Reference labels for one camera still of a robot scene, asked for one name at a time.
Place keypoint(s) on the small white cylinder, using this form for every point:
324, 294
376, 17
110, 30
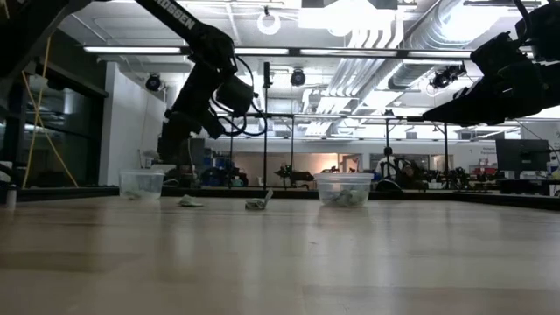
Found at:
11, 195

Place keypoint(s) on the black computer monitor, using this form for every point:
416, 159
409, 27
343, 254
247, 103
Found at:
522, 157

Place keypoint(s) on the person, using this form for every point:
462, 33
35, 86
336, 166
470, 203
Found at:
385, 167

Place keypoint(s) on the green white sweetener packet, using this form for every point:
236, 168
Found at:
345, 198
258, 202
191, 201
133, 195

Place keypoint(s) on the black tripod stand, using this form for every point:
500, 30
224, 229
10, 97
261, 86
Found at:
265, 131

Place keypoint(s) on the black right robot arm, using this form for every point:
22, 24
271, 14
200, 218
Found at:
542, 26

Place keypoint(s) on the black round ceiling lamp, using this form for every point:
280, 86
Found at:
153, 82
297, 77

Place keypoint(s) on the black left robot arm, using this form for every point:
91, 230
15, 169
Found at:
184, 19

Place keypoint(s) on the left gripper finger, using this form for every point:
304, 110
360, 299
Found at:
168, 142
183, 142

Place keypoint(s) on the clear plastic cup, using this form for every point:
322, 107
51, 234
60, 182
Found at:
141, 184
344, 186

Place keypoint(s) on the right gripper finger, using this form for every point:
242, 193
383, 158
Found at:
472, 113
481, 93

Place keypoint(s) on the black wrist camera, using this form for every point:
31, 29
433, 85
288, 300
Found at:
236, 94

